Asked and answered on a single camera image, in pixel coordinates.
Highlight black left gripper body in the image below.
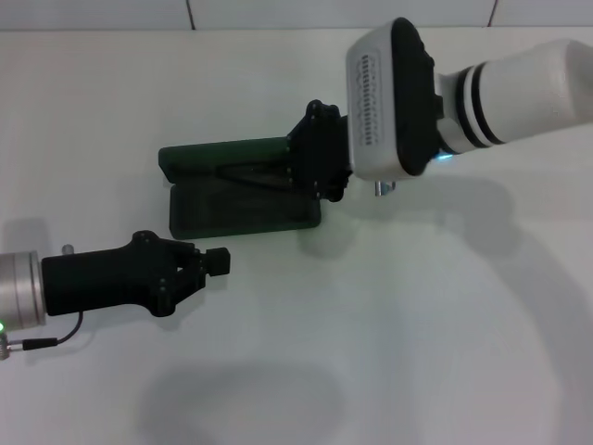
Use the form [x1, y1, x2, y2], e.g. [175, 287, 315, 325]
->
[40, 230, 181, 319]

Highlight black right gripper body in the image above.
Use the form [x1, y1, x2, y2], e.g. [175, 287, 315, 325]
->
[286, 97, 354, 205]

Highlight green glasses case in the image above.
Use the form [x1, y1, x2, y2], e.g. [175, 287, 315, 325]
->
[157, 136, 322, 241]

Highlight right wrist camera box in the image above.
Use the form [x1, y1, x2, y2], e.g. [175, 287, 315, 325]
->
[346, 17, 445, 182]

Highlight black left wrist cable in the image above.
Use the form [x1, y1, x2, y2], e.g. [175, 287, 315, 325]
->
[0, 312, 85, 362]

